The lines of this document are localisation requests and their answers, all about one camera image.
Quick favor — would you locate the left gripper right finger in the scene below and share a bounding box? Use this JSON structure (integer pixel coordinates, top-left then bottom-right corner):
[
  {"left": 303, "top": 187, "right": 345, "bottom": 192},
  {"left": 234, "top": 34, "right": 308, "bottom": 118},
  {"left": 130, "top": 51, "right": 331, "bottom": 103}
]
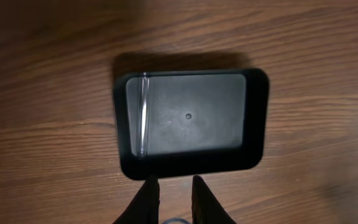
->
[{"left": 191, "top": 175, "right": 237, "bottom": 224}]

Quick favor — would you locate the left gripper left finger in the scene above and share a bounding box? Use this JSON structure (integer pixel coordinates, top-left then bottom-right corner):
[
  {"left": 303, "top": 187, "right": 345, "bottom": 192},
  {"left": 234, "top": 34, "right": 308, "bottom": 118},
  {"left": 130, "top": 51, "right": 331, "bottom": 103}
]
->
[{"left": 112, "top": 175, "right": 160, "bottom": 224}]

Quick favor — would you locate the black tray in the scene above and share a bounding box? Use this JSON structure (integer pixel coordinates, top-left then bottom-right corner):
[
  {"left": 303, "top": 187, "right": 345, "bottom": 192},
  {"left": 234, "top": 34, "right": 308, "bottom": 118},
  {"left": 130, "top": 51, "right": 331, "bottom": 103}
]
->
[{"left": 112, "top": 67, "right": 270, "bottom": 181}]

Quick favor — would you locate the clear test tube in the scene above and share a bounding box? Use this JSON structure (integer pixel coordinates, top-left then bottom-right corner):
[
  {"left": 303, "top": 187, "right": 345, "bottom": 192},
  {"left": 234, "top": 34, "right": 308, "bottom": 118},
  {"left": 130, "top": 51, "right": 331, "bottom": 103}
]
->
[{"left": 136, "top": 72, "right": 151, "bottom": 159}]

